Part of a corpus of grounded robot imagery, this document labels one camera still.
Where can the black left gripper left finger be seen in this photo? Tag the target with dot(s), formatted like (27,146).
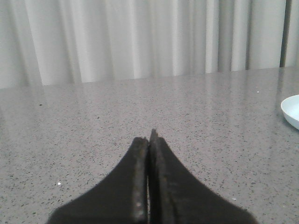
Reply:
(120,198)

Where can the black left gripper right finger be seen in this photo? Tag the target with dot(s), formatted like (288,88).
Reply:
(177,197)

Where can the light blue round plate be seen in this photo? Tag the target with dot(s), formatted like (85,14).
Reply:
(290,109)

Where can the white pleated curtain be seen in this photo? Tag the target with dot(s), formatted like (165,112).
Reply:
(45,42)

